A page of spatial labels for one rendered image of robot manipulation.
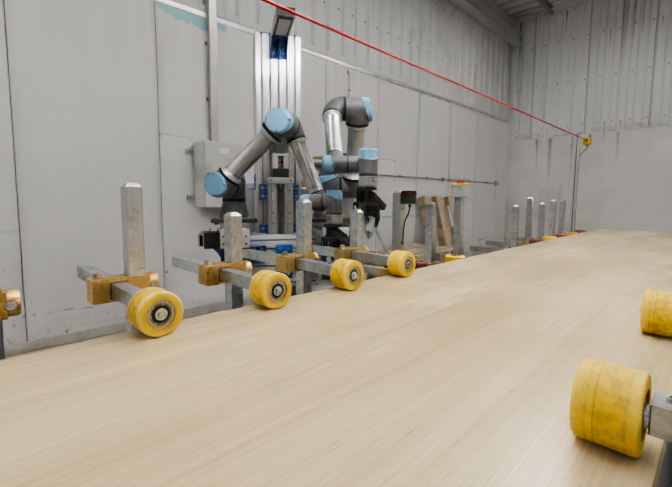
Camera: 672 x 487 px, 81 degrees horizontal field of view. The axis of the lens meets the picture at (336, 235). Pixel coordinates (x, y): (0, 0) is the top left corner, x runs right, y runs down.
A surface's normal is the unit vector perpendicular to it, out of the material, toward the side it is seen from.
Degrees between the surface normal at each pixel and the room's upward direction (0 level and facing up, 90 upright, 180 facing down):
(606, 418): 83
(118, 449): 0
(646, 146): 90
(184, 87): 90
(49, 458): 0
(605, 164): 90
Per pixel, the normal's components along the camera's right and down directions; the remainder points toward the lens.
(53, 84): 0.71, 0.07
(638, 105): -0.71, 0.06
